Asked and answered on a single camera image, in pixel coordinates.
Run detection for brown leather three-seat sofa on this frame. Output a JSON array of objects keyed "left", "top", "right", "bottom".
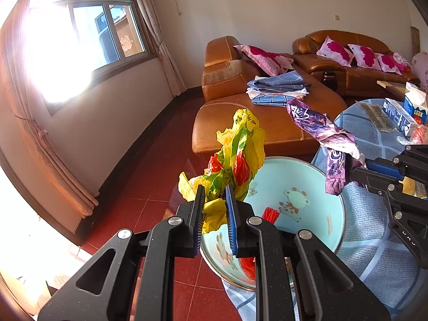
[{"left": 292, "top": 30, "right": 420, "bottom": 99}]

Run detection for clear bag red white print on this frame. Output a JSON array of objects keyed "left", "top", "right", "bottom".
[{"left": 397, "top": 125, "right": 428, "bottom": 146}]

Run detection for folded blue plaid bedding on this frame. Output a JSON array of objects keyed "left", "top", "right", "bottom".
[{"left": 246, "top": 70, "right": 311, "bottom": 107}]

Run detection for clear dark snack packet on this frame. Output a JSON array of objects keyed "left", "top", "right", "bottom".
[{"left": 358, "top": 102, "right": 398, "bottom": 133}]

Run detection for pink left curtain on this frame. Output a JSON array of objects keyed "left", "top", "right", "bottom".
[{"left": 0, "top": 0, "right": 100, "bottom": 218}]

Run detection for pink blanket on chair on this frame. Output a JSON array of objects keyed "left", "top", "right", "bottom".
[{"left": 411, "top": 51, "right": 428, "bottom": 93}]

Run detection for purple floral wrapper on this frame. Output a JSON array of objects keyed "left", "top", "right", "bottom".
[{"left": 286, "top": 99, "right": 366, "bottom": 196}]

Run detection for large framed window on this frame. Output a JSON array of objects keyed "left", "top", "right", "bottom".
[{"left": 24, "top": 0, "right": 155, "bottom": 114}]

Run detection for red plastic bag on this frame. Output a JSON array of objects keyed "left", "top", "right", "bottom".
[{"left": 239, "top": 207, "right": 280, "bottom": 281}]

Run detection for yellow plastic bag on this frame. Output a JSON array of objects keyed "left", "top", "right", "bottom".
[{"left": 178, "top": 109, "right": 266, "bottom": 234}]

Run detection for white blue milk box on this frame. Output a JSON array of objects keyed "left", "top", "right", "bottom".
[{"left": 382, "top": 98, "right": 418, "bottom": 138}]

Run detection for brown leather chaise sofa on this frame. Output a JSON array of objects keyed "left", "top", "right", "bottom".
[{"left": 191, "top": 35, "right": 349, "bottom": 158}]

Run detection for wooden glass-top coffee table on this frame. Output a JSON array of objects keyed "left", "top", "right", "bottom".
[{"left": 376, "top": 81, "right": 406, "bottom": 101}]

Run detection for blue Look milk carton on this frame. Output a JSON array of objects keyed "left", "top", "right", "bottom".
[{"left": 404, "top": 82, "right": 427, "bottom": 125}]

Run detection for pink floral pillow on chaise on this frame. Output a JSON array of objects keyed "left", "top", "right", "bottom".
[{"left": 234, "top": 44, "right": 294, "bottom": 77}]

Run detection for beige right curtain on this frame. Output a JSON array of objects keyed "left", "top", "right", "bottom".
[{"left": 136, "top": 0, "right": 186, "bottom": 96}]

